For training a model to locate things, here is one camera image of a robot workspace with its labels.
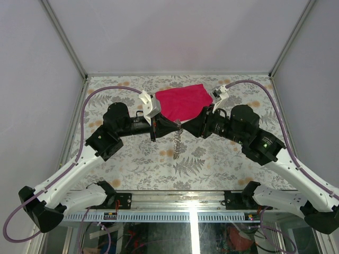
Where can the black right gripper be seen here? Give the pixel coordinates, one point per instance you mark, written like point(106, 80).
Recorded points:
point(200, 125)

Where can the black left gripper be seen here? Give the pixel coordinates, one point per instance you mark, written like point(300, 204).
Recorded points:
point(162, 126)

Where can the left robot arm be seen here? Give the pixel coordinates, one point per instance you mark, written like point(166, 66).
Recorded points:
point(49, 202)

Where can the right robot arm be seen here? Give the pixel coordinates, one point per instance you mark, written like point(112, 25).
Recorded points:
point(316, 201)

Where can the pink cloth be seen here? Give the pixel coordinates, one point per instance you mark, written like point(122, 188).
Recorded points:
point(184, 103)

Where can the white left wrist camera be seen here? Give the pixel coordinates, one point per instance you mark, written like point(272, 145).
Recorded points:
point(150, 106)

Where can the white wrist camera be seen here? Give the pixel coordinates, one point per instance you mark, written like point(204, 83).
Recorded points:
point(150, 106)
point(219, 95)

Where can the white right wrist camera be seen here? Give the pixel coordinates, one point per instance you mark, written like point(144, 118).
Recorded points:
point(219, 95)

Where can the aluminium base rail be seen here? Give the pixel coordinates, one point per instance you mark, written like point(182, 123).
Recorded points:
point(174, 207)

